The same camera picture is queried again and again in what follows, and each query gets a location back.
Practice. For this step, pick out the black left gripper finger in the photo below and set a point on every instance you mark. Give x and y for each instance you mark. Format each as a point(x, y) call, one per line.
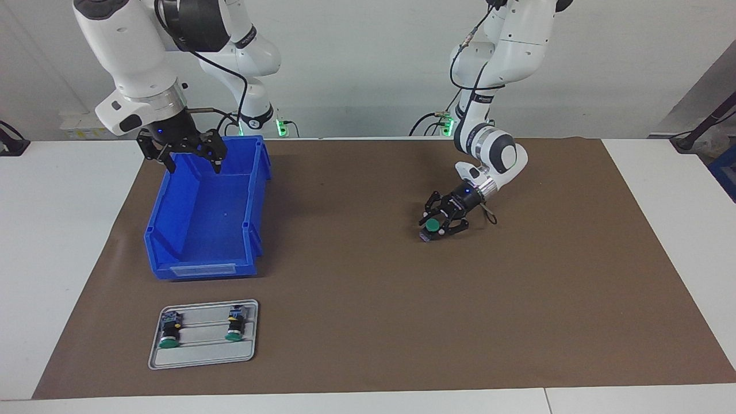
point(453, 227)
point(440, 204)

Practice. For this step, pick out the green push button switch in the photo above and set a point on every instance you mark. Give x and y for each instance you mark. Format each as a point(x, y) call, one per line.
point(235, 325)
point(432, 224)
point(169, 330)

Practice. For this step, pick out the blue plastic storage bin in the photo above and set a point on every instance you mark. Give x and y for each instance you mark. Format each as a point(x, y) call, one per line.
point(213, 230)

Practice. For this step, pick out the brown table mat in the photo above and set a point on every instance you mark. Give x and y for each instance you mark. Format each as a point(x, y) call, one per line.
point(402, 316)

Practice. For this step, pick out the grey metal tray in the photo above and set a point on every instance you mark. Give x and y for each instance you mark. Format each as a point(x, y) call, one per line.
point(201, 356)

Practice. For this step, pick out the blue crate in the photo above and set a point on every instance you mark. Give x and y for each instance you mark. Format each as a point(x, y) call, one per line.
point(727, 172)

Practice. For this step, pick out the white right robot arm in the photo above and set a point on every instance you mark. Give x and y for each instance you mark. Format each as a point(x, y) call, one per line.
point(132, 52)

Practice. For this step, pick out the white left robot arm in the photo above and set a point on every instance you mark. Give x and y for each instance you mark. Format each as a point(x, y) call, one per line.
point(517, 34)

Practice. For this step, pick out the green lit base connector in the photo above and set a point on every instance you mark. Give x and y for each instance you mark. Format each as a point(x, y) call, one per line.
point(445, 123)
point(280, 126)

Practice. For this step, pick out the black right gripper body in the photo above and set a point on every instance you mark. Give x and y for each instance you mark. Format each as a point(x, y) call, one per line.
point(172, 131)

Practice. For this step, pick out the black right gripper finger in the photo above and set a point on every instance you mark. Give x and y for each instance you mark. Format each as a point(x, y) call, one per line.
point(215, 149)
point(160, 153)

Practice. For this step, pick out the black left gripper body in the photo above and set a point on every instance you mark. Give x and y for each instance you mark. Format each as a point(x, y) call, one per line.
point(467, 200)

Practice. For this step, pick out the white wall socket box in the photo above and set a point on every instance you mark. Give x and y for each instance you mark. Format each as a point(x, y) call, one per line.
point(75, 123)

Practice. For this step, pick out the black clamp base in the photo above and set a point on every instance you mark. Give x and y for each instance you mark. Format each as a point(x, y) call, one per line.
point(11, 146)

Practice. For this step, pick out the black stand pole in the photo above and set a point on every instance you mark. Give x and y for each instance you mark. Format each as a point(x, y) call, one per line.
point(687, 141)

